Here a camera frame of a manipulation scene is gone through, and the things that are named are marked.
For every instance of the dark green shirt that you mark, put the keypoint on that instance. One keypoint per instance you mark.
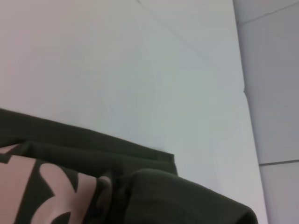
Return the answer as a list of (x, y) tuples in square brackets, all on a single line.
[(140, 186)]

